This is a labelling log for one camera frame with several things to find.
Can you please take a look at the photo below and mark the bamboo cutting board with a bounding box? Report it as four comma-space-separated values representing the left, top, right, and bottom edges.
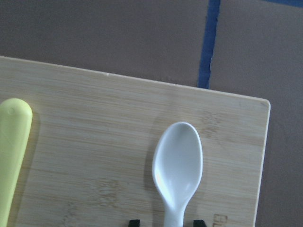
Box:
0, 57, 270, 227

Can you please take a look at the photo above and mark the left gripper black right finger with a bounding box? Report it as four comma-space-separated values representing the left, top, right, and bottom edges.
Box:
193, 219, 205, 227

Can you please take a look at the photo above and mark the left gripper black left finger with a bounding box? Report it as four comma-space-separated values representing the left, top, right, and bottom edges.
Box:
128, 219, 140, 227

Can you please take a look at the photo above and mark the yellow plastic knife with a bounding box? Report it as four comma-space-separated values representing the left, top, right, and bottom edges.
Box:
0, 98, 33, 227

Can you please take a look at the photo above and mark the white plastic spoon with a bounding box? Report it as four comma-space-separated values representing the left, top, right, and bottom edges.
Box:
152, 122, 203, 227

